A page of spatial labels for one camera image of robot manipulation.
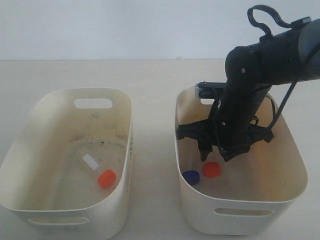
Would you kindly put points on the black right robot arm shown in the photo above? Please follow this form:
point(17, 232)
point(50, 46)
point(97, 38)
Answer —
point(232, 125)

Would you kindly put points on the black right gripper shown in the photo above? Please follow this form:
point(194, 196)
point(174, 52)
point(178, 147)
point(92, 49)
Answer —
point(230, 142)

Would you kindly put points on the white plastic bin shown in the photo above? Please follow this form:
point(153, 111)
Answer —
point(43, 179)
point(251, 192)

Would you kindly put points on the blue-capped clear tube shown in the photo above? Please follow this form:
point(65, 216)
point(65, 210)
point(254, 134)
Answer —
point(191, 173)

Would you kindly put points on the orange-capped clear tube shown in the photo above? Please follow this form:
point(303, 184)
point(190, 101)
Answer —
point(211, 168)
point(105, 177)

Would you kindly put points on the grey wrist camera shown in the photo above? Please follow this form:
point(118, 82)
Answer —
point(209, 90)

